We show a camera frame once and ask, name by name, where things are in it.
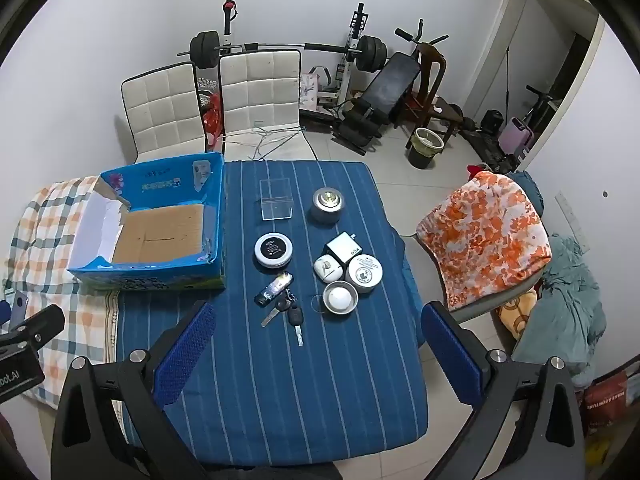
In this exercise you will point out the orange floral chair cover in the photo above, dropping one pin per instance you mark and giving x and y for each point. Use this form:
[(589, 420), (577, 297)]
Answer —
[(485, 240)]

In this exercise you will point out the black barbell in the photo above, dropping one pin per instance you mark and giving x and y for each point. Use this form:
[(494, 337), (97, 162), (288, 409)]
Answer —
[(372, 52)]

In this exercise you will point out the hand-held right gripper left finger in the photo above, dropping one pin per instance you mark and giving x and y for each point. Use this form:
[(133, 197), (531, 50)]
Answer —
[(185, 355)]

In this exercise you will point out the bunch of keys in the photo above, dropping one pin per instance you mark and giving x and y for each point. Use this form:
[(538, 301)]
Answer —
[(295, 316)]

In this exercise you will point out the small black bag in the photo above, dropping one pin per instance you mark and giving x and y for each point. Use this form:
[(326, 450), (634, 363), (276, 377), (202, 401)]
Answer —
[(491, 122)]

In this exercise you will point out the white earbuds case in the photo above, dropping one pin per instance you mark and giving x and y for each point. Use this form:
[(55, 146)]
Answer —
[(327, 267)]

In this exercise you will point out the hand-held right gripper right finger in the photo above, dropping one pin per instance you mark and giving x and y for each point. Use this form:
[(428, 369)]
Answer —
[(450, 355)]

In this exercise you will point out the black and white round case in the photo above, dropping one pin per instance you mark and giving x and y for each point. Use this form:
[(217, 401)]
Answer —
[(272, 250)]

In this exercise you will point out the red cloth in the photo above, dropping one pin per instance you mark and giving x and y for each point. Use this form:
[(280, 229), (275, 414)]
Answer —
[(474, 170)]

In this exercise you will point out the clear acrylic box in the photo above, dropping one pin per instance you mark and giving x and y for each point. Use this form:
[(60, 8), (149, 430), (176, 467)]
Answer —
[(276, 200)]

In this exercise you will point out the white barbell rack post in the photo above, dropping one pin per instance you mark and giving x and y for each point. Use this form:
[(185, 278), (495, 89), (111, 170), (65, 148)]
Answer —
[(354, 30), (229, 20)]

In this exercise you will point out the orange blanket with circles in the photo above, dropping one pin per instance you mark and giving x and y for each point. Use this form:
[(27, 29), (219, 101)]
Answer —
[(520, 317)]

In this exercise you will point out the white door frame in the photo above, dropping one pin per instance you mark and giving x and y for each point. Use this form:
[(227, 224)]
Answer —
[(500, 35)]

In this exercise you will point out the white round canister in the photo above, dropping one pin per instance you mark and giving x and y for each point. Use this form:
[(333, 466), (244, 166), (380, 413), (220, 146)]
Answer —
[(365, 272)]

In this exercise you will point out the small metal bowl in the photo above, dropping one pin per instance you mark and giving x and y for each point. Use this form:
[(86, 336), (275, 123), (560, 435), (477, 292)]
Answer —
[(340, 299)]

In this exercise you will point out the red paper bag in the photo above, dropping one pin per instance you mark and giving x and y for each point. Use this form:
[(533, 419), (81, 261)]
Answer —
[(605, 402)]

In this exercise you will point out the black weight bench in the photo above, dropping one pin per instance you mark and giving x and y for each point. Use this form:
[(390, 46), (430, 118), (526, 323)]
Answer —
[(387, 85)]

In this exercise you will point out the pink and white paper bag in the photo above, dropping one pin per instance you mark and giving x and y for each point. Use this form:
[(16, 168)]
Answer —
[(309, 91)]

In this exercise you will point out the dark trash bin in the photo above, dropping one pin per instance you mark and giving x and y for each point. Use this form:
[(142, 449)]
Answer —
[(424, 152)]

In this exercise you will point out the brown wooden chair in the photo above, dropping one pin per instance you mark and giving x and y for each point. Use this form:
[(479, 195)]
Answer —
[(430, 70)]

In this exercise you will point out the grey round metal tin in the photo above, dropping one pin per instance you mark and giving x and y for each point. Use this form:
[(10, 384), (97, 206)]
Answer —
[(326, 206)]

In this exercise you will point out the plaid blanket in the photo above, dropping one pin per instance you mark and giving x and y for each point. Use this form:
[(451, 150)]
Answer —
[(50, 240)]

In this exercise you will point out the teal cloth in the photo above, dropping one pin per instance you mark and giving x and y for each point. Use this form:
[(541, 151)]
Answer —
[(565, 300)]

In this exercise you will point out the purple suitcase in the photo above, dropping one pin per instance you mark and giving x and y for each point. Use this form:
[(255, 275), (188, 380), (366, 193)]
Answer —
[(516, 135)]

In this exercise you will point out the white padded chair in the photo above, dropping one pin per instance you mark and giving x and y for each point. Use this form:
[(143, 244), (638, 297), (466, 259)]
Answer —
[(162, 110), (260, 90)]

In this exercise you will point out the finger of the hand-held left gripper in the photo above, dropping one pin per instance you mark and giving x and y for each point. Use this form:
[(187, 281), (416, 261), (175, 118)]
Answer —
[(40, 324)]

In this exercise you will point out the red plastic bag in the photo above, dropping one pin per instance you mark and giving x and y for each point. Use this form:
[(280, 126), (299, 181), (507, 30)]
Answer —
[(213, 117)]

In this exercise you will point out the blue cardboard box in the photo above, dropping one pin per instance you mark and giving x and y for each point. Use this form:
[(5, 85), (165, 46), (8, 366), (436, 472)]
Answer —
[(160, 240)]

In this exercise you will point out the blue striped tablecloth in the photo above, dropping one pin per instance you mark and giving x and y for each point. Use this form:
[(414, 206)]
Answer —
[(300, 385)]

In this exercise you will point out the white power charger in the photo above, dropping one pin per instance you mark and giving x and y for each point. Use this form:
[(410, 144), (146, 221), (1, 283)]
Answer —
[(344, 247)]

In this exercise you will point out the dark blue cloth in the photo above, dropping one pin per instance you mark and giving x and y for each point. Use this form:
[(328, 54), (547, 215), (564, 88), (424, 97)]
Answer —
[(529, 187)]

